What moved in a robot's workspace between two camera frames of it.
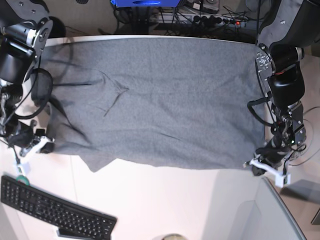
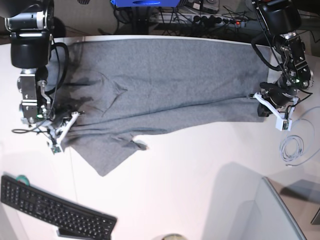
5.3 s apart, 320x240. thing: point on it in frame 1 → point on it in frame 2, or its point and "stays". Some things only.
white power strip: (200, 19) stays
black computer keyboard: (72, 220) stays
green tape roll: (23, 178) stays
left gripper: (25, 135) → (56, 120)
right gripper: (272, 152) → (279, 94)
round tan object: (173, 236) stays
